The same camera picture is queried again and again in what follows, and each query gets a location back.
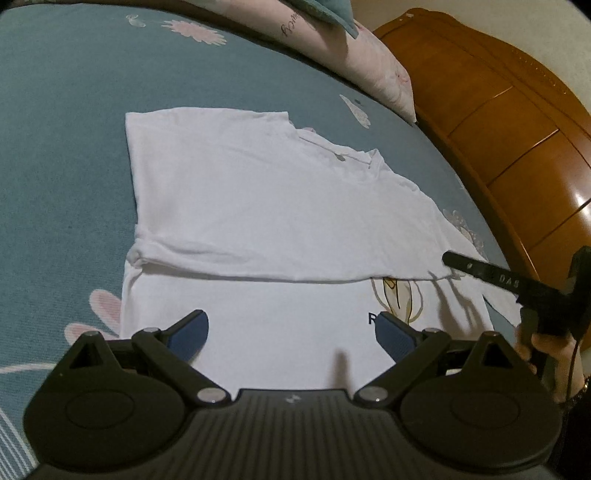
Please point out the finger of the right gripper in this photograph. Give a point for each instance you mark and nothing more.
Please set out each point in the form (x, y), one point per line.
(494, 275)

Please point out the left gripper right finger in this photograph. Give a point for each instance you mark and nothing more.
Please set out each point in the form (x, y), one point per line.
(433, 368)

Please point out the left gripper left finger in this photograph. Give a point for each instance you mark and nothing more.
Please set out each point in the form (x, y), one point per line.
(149, 369)

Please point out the white long-sleeve shirt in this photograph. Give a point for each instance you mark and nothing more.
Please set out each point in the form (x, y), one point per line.
(290, 244)

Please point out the person's right hand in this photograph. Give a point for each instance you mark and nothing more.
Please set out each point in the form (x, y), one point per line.
(563, 374)

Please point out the wooden headboard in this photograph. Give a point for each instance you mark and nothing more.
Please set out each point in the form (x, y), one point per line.
(515, 133)

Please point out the teal floral bed sheet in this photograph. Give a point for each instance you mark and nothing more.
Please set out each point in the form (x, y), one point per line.
(69, 74)

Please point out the teal pillow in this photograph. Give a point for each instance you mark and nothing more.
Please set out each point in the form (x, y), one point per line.
(335, 12)

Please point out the pink floral folded quilt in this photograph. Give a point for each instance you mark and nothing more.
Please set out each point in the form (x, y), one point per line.
(364, 61)

